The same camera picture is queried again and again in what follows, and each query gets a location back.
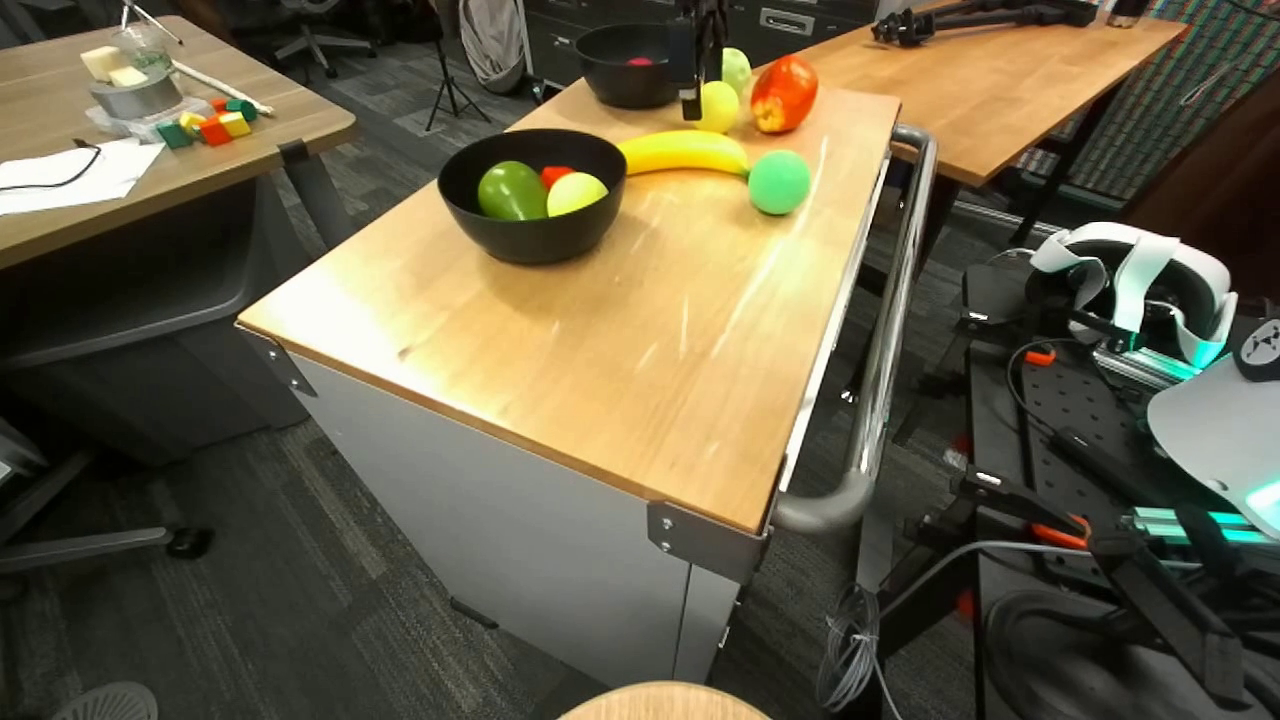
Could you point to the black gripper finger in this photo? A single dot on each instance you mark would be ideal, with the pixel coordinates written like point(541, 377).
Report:
point(690, 89)

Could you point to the near black bowl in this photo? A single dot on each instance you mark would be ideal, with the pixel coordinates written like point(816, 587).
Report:
point(552, 239)

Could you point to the red strawberry with green leaves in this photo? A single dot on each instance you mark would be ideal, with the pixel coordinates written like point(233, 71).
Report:
point(643, 63)

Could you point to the pale green round plush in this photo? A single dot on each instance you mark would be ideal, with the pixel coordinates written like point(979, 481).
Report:
point(738, 71)

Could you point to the small red strawberry plush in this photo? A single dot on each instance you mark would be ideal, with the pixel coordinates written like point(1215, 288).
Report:
point(552, 173)

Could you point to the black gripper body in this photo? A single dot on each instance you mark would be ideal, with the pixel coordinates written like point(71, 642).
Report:
point(710, 25)

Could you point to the yellow lemon plush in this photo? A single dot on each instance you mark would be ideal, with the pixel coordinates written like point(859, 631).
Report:
point(577, 188)

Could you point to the dark green pear plush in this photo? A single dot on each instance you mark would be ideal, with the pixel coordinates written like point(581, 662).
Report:
point(514, 188)

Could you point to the bright green ball plush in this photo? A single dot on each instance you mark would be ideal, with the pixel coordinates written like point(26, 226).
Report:
point(779, 182)

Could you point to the yellow banana plush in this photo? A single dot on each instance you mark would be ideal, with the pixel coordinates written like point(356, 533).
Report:
point(686, 148)

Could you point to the white vr headset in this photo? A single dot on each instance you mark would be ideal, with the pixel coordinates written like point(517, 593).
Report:
point(1151, 304)

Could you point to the far black bowl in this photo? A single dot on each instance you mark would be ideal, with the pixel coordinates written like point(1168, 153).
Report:
point(616, 87)

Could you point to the round wooden stool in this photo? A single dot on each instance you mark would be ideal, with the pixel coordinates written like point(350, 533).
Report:
point(665, 700)

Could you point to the clear plastic cup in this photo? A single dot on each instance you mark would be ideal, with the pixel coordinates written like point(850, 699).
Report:
point(131, 77)

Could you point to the white papers on table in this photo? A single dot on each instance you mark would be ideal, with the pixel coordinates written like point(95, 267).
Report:
point(73, 178)

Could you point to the large wooden office table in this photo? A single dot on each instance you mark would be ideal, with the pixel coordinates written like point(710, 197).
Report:
point(118, 316)

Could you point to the small yellow round plush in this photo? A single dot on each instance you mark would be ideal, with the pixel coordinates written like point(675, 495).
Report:
point(719, 104)

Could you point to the metal tool cart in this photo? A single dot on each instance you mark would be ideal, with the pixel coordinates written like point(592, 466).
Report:
point(592, 454)

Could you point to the black bowl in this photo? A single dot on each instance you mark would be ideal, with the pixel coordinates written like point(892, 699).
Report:
point(552, 239)
point(616, 87)

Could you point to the large red orange apple plush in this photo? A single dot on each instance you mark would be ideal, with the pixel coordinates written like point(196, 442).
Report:
point(784, 94)

